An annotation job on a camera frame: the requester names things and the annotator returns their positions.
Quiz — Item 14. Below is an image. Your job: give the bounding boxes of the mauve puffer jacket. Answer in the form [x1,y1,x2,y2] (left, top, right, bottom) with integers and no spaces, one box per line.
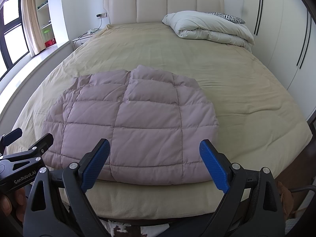
[42,65,219,185]

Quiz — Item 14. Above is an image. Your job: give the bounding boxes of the person's left hand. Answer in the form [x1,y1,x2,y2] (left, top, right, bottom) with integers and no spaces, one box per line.
[1,188,27,223]

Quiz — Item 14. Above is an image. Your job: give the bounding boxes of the beige bed cover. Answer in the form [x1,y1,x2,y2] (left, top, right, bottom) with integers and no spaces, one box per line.
[7,23,312,219]

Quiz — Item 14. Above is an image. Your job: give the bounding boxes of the black framed window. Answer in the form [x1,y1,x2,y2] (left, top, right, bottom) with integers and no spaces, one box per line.
[1,0,29,78]

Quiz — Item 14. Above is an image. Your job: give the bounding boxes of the red box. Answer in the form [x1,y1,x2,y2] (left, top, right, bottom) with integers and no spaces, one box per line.
[45,38,56,48]

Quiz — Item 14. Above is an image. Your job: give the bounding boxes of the white nightstand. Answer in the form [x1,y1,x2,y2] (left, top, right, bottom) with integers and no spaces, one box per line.
[72,32,94,49]

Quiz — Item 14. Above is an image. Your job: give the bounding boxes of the beige curtain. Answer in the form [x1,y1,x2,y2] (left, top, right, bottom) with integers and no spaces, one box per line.
[21,0,46,57]

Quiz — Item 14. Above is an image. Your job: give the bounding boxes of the beige padded headboard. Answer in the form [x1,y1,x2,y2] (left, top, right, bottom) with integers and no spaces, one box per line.
[103,0,224,24]

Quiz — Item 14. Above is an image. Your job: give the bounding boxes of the white wardrobe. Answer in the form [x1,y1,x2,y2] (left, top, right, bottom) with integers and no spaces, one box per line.
[242,0,315,123]

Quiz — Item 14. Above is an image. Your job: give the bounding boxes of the folded white duvet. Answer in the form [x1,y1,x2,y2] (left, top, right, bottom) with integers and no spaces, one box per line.
[162,11,254,51]

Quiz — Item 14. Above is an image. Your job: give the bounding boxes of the zebra print pillow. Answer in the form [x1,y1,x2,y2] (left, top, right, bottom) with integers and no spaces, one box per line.
[208,12,246,25]

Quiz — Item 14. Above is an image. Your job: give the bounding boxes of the black charger cable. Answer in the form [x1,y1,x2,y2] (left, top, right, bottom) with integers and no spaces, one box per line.
[74,17,103,41]

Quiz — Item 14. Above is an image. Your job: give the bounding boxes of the white wall shelf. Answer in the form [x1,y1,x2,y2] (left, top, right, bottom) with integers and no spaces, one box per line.
[35,0,55,44]

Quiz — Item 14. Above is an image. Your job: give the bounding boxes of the wall power socket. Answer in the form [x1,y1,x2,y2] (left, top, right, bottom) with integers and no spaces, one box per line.
[96,12,107,18]

